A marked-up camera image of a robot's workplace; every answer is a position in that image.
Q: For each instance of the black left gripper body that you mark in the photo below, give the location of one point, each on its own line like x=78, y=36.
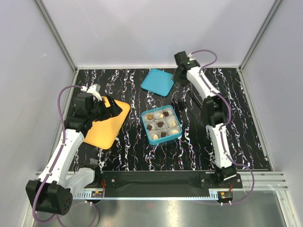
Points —
x=99, y=112

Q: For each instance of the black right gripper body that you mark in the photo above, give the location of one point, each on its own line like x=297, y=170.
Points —
x=180, y=79

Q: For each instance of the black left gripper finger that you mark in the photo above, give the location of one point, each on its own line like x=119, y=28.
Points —
x=118, y=109
x=111, y=108

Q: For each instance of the teal tin lid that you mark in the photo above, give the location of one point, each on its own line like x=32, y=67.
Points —
x=158, y=82

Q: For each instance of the round brown chocolate piece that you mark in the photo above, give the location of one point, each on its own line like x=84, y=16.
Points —
x=149, y=116

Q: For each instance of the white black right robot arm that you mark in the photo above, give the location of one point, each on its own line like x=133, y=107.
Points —
x=215, y=112

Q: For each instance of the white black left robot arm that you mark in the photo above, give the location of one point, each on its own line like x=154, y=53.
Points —
x=53, y=191

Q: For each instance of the dark triangular chocolate piece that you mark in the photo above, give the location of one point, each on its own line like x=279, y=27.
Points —
x=160, y=124

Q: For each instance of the orange plastic tray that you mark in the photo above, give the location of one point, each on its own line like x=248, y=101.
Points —
x=103, y=133

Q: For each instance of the white paper cup liner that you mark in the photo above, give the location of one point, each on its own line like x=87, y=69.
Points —
x=165, y=126
x=153, y=135
x=156, y=115

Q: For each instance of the teal tin box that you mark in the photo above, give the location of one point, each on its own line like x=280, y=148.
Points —
x=172, y=117

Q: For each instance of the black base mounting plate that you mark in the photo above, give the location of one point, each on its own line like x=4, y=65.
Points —
x=161, y=184

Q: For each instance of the left connector module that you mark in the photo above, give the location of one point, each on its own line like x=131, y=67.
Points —
x=97, y=194

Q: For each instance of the orange connector module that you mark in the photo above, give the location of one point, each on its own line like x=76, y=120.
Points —
x=225, y=197

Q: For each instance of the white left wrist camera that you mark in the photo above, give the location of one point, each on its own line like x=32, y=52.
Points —
x=94, y=90

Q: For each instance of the aluminium frame rail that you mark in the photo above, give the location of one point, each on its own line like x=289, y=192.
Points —
x=51, y=26

